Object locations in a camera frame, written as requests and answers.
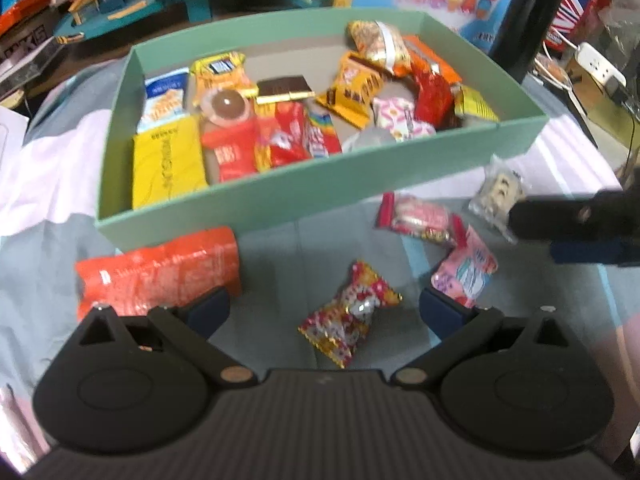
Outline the shiny red packet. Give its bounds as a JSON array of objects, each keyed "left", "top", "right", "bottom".
[{"left": 412, "top": 67, "right": 454, "bottom": 129}]

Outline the yellow biscuit packet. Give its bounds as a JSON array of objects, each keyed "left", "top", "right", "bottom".
[{"left": 131, "top": 114, "right": 209, "bottom": 211}]

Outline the clear cookie packet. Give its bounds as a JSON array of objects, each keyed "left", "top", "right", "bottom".
[{"left": 468, "top": 156, "right": 532, "bottom": 242}]

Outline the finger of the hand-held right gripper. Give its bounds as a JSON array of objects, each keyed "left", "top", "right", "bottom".
[
  {"left": 549, "top": 239, "right": 640, "bottom": 268},
  {"left": 506, "top": 189, "right": 640, "bottom": 242}
]

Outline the teal toy playset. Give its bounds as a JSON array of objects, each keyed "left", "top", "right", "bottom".
[{"left": 51, "top": 0, "right": 331, "bottom": 45}]

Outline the red packet with white print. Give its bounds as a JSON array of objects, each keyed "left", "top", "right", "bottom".
[{"left": 201, "top": 122, "right": 262, "bottom": 184}]

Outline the black orange box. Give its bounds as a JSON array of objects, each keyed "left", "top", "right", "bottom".
[{"left": 0, "top": 0, "right": 67, "bottom": 102}]

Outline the yellow green snack packet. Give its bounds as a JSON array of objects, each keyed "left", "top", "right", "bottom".
[{"left": 452, "top": 85, "right": 501, "bottom": 124}]

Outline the red cat print candy packet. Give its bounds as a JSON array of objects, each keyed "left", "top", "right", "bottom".
[{"left": 298, "top": 259, "right": 404, "bottom": 370}]

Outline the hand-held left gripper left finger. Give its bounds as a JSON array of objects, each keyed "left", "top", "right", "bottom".
[{"left": 77, "top": 286, "right": 257, "bottom": 391}]

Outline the white power strip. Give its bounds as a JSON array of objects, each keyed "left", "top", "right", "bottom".
[{"left": 574, "top": 41, "right": 627, "bottom": 90}]

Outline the blue white cracker packet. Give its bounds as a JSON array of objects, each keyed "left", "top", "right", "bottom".
[{"left": 137, "top": 67, "right": 192, "bottom": 134}]

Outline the clear jelly cup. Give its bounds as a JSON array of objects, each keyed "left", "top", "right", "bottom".
[{"left": 342, "top": 127, "right": 397, "bottom": 155}]

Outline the red orange packet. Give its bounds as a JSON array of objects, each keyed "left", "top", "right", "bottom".
[{"left": 74, "top": 226, "right": 244, "bottom": 325}]

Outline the brown chocolate pudding cup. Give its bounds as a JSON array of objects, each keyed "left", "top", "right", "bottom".
[{"left": 199, "top": 87, "right": 254, "bottom": 127}]

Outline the rainbow candy packet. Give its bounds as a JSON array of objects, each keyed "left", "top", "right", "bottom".
[{"left": 305, "top": 109, "right": 344, "bottom": 159}]

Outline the yellow black snack packet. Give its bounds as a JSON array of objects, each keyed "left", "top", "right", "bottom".
[{"left": 314, "top": 52, "right": 387, "bottom": 129}]

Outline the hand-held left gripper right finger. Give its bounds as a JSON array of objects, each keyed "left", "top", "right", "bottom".
[{"left": 391, "top": 286, "right": 572, "bottom": 390}]

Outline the red cartoon snack packet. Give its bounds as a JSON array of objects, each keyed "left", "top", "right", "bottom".
[{"left": 254, "top": 102, "right": 314, "bottom": 169}]

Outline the yellow packet with blue label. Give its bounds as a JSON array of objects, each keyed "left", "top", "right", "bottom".
[{"left": 191, "top": 51, "right": 259, "bottom": 109}]

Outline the pink patterned snack packet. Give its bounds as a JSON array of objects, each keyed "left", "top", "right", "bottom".
[{"left": 372, "top": 95, "right": 437, "bottom": 143}]

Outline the flag print tin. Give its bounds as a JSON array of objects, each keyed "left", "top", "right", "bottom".
[{"left": 546, "top": 0, "right": 600, "bottom": 52}]

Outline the orange snack packet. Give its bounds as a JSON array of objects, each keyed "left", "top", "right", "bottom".
[{"left": 400, "top": 35, "right": 464, "bottom": 87}]

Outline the dark brown chocolate bar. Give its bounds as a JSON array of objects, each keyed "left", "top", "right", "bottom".
[{"left": 255, "top": 75, "right": 317, "bottom": 107}]

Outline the green cardboard box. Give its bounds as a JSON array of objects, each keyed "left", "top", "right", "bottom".
[{"left": 94, "top": 7, "right": 550, "bottom": 253}]

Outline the red pink candy packet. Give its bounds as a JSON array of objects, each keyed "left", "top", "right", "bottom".
[{"left": 375, "top": 192, "right": 467, "bottom": 247}]

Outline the white paper sheet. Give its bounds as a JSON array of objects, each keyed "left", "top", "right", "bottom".
[{"left": 0, "top": 104, "right": 32, "bottom": 162}]

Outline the clear nut snack bag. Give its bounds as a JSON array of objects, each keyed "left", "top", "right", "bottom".
[{"left": 347, "top": 20, "right": 414, "bottom": 77}]

